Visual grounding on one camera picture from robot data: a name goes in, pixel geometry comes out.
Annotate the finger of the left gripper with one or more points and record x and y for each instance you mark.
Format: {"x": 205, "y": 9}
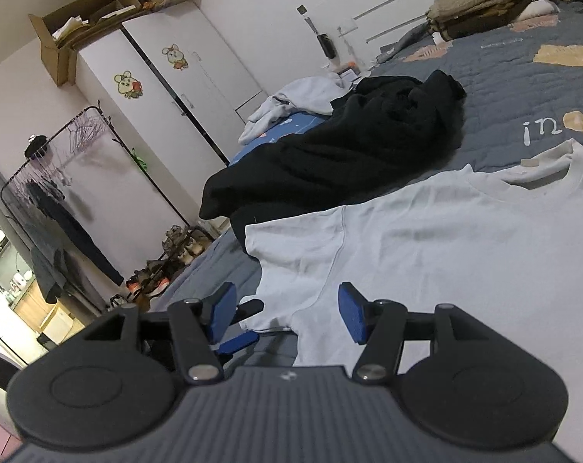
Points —
{"x": 240, "y": 342}

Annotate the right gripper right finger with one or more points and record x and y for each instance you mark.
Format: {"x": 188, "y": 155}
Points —
{"x": 379, "y": 327}

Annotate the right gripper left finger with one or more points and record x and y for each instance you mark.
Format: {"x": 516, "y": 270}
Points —
{"x": 195, "y": 326}

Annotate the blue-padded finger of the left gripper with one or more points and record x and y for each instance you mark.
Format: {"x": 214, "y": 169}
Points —
{"x": 247, "y": 310}

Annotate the white t-shirt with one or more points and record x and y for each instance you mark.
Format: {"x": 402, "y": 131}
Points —
{"x": 505, "y": 246}

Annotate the black clothes rack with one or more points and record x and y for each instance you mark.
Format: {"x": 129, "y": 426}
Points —
{"x": 103, "y": 199}

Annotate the black clothes pile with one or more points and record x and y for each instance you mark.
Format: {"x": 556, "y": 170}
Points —
{"x": 382, "y": 134}

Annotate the shoes on rack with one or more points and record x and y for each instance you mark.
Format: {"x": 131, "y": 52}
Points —
{"x": 181, "y": 247}

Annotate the blue patterned pillow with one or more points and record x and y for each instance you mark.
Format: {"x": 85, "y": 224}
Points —
{"x": 296, "y": 123}

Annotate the light grey hoodie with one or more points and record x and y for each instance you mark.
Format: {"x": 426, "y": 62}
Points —
{"x": 312, "y": 95}

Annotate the white wardrobe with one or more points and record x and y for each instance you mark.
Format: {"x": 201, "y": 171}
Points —
{"x": 176, "y": 93}

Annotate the black hat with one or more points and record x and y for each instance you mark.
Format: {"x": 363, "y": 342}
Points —
{"x": 37, "y": 147}

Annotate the grey quilted bedspread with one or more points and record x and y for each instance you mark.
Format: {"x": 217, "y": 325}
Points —
{"x": 524, "y": 95}

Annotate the folded brown blanket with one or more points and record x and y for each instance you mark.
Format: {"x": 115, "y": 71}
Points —
{"x": 454, "y": 19}

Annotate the large cardboard box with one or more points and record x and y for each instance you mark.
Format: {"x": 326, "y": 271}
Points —
{"x": 66, "y": 30}

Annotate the white pillow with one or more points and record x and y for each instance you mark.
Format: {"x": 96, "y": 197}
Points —
{"x": 537, "y": 8}

